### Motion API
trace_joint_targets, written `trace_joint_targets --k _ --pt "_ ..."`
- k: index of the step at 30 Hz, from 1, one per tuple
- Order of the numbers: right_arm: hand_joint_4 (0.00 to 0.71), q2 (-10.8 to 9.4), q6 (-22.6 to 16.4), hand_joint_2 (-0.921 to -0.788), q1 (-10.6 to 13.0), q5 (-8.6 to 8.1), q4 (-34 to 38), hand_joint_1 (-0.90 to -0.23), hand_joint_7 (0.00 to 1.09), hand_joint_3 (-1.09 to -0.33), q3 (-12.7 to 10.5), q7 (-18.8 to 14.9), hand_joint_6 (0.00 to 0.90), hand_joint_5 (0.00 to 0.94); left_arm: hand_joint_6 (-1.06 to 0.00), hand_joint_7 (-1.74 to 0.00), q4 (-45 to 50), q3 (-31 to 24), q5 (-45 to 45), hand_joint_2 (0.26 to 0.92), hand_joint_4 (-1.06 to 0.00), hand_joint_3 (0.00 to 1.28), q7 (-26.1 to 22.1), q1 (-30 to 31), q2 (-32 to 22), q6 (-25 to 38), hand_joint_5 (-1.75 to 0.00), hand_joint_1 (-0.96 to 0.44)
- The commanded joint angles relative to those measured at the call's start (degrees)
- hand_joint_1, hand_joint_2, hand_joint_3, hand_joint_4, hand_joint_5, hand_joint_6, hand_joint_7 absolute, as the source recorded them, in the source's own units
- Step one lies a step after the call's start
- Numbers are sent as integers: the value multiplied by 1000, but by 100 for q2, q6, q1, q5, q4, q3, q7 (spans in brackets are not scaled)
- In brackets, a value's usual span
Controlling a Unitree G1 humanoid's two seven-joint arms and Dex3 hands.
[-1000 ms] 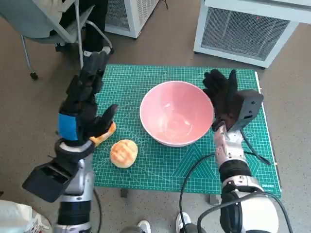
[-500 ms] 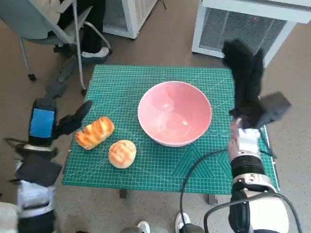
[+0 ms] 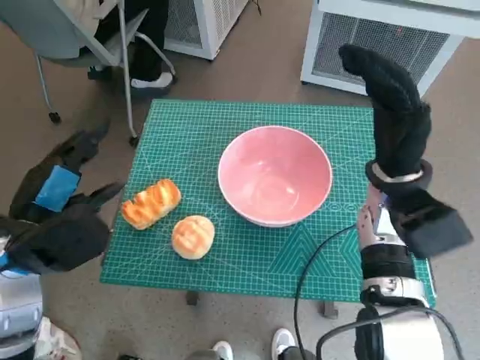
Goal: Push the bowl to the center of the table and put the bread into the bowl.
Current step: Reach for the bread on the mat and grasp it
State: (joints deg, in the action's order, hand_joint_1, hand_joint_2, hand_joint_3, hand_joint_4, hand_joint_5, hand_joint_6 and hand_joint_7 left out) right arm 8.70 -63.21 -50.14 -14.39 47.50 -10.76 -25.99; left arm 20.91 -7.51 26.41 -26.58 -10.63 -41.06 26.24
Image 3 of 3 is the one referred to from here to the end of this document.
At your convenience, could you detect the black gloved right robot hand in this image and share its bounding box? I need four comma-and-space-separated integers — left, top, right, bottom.
338, 43, 433, 178

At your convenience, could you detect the seated person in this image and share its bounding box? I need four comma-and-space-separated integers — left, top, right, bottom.
52, 0, 178, 99

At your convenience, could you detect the grey office chair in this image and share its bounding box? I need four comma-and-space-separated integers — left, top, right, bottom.
0, 0, 178, 148

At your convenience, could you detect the long braided toy bread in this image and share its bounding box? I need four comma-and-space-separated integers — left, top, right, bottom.
121, 178, 182, 230

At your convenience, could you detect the pink bowl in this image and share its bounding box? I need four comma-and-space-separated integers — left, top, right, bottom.
217, 125, 334, 229

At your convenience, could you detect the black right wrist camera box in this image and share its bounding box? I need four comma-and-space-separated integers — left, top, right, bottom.
389, 187, 474, 260

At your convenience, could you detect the large white mesh cabinet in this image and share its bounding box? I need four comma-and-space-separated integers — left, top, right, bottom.
301, 0, 480, 97

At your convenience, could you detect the white crumpled bag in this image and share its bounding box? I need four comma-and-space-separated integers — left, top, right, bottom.
28, 316, 82, 360

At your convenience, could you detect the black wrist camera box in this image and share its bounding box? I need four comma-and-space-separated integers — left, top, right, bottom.
389, 187, 474, 260
0, 204, 110, 273

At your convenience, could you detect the round toy bread bun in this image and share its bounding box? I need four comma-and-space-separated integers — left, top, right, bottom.
171, 214, 216, 260

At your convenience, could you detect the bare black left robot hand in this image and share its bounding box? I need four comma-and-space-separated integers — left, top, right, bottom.
9, 119, 125, 226

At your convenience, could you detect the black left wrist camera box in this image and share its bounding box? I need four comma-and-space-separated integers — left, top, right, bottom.
0, 204, 110, 273

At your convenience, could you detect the green cutting mat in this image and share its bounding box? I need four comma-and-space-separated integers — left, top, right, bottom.
99, 98, 438, 303

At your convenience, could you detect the person with white shoes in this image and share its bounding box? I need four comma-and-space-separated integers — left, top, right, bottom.
187, 327, 318, 360

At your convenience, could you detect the small white mesh cabinet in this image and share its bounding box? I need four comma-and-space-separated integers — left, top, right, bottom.
163, 0, 251, 61

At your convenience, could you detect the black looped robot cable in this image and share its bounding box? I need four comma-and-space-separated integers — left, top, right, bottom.
316, 309, 464, 360

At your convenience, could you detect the long black robot cable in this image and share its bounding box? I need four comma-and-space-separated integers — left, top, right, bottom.
293, 223, 365, 360

